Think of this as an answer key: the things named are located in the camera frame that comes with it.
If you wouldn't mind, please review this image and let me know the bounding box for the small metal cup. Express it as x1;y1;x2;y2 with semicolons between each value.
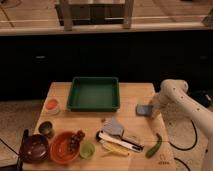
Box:
38;121;54;138

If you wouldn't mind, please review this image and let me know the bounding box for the blue grey sponge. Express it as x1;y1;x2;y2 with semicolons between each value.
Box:
136;104;153;117

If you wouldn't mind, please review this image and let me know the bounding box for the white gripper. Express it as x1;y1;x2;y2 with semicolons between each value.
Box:
151;92;169;119

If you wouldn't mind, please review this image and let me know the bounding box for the wooden stool frame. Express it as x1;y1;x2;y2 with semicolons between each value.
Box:
54;0;134;31

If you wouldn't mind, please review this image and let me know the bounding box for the small green cup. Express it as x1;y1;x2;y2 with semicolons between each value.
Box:
79;141;95;159

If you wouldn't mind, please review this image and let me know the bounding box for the orange bowl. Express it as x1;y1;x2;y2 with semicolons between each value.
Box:
49;131;80;165

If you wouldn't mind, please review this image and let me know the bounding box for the grey cloth piece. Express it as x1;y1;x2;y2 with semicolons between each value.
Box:
103;117;124;136

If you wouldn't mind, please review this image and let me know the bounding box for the dark maroon bowl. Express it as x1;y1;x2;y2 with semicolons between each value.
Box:
20;134;49;164

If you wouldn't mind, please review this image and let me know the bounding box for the green plastic tray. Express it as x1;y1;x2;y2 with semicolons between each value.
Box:
67;77;120;112

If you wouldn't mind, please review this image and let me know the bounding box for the black spoon handle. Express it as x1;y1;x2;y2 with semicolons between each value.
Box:
16;129;29;171

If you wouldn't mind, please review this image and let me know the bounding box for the brown grape bunch toy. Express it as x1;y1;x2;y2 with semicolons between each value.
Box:
69;130;85;151

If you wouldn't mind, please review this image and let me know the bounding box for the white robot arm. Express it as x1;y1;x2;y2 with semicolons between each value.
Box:
151;79;213;171

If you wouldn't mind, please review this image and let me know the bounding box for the white jar orange lid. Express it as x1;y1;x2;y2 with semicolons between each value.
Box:
45;99;60;115

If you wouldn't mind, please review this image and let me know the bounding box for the yellow banana toy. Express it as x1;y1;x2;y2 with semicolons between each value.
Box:
102;142;129;157

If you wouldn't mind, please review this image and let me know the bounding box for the green chili pepper toy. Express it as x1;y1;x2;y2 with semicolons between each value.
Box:
145;133;162;158

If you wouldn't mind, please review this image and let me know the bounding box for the black power cable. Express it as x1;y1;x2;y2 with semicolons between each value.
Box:
168;119;199;171

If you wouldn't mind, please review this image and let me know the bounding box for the white black handled utensil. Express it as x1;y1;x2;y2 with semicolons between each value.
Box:
96;131;143;153

